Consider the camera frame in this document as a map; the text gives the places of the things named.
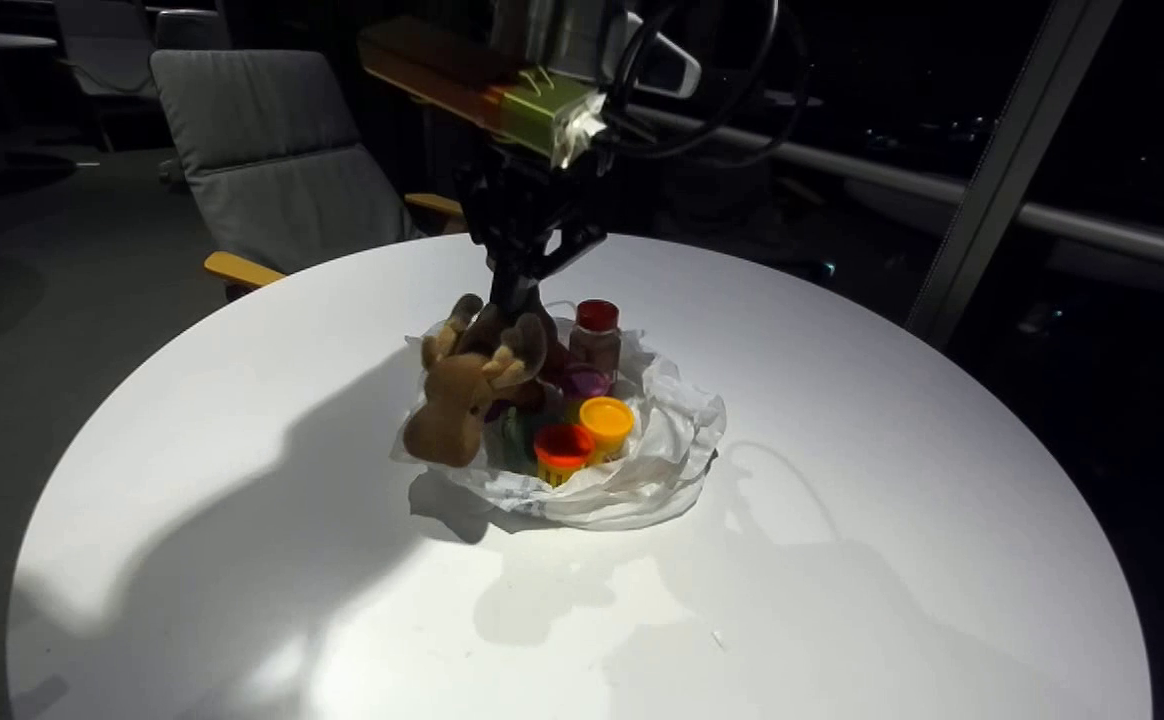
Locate white plastic bag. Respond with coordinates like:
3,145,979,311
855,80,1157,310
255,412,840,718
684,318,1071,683
402,311,734,532

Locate metal window post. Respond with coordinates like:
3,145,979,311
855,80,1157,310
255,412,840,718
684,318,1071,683
909,0,1126,344

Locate grey background chair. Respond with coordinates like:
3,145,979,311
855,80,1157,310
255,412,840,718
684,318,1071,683
52,0,233,101

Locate grey chair wooden armrests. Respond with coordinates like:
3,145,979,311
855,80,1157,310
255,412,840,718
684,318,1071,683
148,50,477,292

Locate brown plush moose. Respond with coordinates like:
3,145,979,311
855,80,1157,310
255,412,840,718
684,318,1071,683
402,292,557,473

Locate yellow tub magenta lid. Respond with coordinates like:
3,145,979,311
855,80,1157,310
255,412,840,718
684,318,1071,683
548,352,619,405

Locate spice jar orange lid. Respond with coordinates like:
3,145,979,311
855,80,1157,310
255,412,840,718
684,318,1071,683
570,298,628,376

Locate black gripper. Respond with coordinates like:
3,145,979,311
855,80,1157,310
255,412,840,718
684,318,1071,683
456,137,614,336

